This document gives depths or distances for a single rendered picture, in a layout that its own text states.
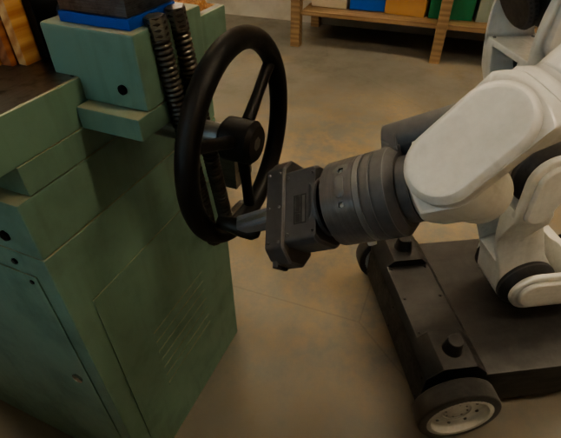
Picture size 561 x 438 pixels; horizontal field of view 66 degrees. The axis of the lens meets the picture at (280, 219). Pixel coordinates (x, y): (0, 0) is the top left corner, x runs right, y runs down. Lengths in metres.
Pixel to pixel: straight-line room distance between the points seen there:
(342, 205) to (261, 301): 1.05
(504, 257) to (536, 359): 0.27
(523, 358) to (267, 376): 0.65
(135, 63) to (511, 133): 0.39
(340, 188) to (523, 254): 0.82
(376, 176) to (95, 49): 0.35
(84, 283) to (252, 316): 0.78
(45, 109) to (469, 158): 0.45
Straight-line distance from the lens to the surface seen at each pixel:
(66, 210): 0.63
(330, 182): 0.42
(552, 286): 1.24
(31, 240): 0.61
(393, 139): 0.43
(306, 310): 1.41
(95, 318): 0.75
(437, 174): 0.36
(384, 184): 0.39
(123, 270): 0.76
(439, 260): 1.40
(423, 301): 1.25
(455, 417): 1.23
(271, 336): 1.35
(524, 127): 0.36
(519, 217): 1.02
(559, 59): 0.40
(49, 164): 0.60
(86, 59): 0.59
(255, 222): 0.50
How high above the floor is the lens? 1.11
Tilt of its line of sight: 40 degrees down
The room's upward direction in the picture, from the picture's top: straight up
